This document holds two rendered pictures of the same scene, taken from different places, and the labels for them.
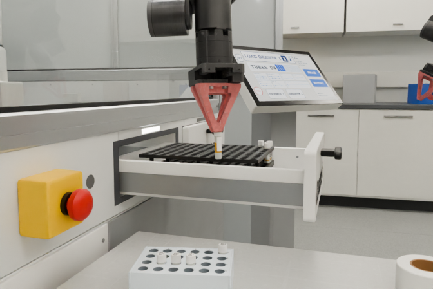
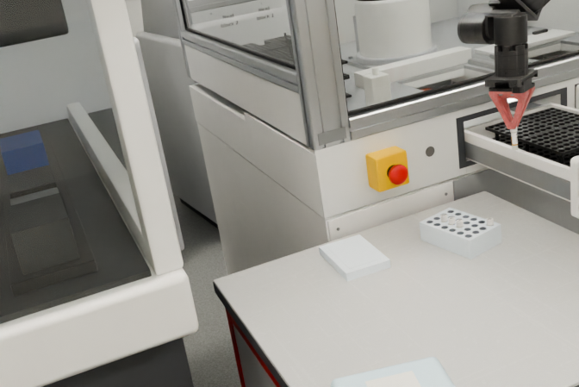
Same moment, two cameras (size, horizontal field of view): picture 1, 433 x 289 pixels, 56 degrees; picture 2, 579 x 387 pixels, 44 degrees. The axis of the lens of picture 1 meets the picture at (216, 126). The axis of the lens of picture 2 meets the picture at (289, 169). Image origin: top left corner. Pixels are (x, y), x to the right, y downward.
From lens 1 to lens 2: 0.93 m
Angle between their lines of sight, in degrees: 54
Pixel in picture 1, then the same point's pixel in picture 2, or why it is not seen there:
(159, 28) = (468, 40)
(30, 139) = (373, 129)
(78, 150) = (417, 130)
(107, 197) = (450, 162)
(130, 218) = (481, 178)
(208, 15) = (498, 34)
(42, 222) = (376, 182)
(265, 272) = (526, 247)
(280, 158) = not seen: outside the picture
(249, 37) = not seen: outside the picture
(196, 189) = (510, 169)
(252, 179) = (545, 171)
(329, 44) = not seen: outside the picture
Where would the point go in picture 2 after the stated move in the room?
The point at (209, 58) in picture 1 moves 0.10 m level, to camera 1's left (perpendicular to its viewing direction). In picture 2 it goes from (499, 71) to (453, 66)
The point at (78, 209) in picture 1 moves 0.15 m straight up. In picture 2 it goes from (394, 177) to (386, 102)
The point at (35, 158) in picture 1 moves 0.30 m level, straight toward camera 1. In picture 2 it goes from (378, 140) to (319, 202)
